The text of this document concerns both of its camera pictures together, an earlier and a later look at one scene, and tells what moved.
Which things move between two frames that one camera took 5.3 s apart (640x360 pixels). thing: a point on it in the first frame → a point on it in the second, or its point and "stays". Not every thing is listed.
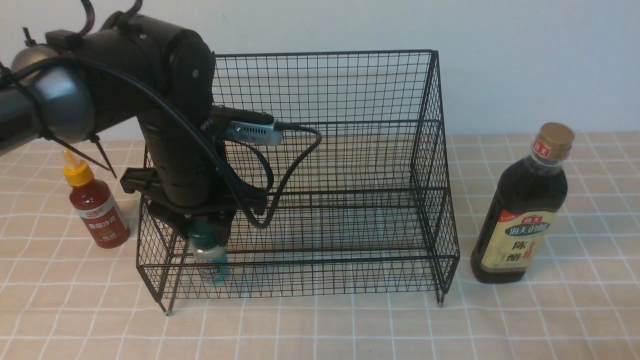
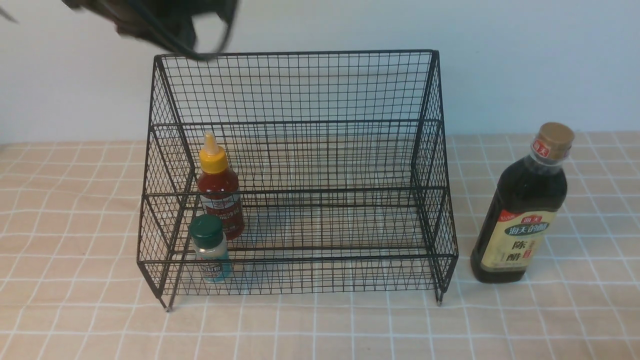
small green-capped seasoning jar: x=212 y=259 stays
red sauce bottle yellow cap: x=94 y=203 → x=218 y=190
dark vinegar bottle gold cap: x=523 y=209 stays
